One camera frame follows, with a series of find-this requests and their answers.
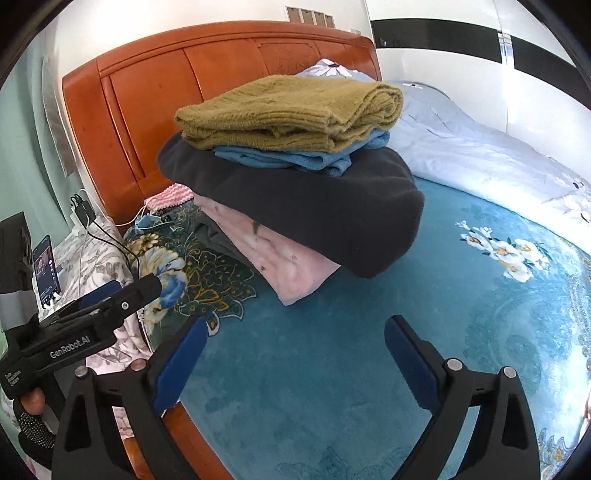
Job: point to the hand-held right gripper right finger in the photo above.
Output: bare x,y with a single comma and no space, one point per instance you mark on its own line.
411,360

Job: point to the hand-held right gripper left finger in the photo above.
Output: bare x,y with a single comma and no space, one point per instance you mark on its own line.
182,360

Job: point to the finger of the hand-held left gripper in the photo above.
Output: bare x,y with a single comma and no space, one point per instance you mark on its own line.
104,290
143,290

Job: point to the yellow knitted sweater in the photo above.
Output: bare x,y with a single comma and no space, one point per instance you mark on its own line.
277,106

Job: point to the person's left hand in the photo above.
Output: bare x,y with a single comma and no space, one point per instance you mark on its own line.
34,429

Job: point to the grey floral cloth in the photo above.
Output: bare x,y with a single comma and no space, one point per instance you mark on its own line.
87,263

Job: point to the black smartphone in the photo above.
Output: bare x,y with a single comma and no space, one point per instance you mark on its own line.
46,267

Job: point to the blue face mask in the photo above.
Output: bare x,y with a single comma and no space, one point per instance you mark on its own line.
147,222

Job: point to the black charger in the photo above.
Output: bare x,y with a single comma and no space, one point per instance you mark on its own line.
84,213

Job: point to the teal floral blanket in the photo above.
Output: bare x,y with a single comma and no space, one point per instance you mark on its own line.
323,369

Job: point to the dark grey folded garment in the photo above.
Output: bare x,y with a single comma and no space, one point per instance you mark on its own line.
217,240

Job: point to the black box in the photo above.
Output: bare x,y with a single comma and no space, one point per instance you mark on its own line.
16,254

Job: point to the pink striped cloth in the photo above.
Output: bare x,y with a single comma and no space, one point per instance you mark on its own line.
171,196

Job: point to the pink folded garment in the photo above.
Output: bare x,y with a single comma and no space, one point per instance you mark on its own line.
286,263

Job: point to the black folded garment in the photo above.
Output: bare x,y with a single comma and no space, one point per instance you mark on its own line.
323,207

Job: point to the orange wooden headboard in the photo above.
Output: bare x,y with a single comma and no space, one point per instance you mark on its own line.
138,101

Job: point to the blue folded garment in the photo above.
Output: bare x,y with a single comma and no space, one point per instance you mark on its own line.
286,159

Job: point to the light blue quilt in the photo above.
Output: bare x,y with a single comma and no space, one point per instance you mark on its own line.
461,147

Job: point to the floral pillow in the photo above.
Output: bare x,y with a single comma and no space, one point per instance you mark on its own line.
332,71

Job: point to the white wardrobe with black stripe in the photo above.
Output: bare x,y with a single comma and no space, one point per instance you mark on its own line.
438,60

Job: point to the orange wooden bed rail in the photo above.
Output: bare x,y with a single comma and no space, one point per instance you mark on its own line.
184,438

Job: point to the grey wall frame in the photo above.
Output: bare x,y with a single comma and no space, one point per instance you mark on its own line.
57,120

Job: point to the grey wall panel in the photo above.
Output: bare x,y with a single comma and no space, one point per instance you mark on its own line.
309,16

